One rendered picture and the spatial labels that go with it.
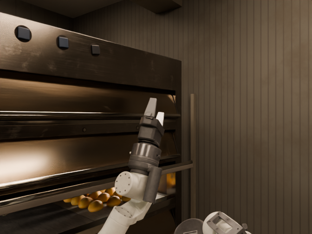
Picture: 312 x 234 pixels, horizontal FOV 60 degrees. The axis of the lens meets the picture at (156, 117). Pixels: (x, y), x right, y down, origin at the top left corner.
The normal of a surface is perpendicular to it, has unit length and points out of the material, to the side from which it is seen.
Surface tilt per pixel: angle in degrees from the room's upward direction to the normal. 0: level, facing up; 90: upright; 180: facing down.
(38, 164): 70
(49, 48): 90
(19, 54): 90
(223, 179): 90
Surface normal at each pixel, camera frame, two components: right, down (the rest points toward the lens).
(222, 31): -0.61, 0.00
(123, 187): -0.59, -0.40
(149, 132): -0.23, -0.38
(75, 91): 0.71, -0.34
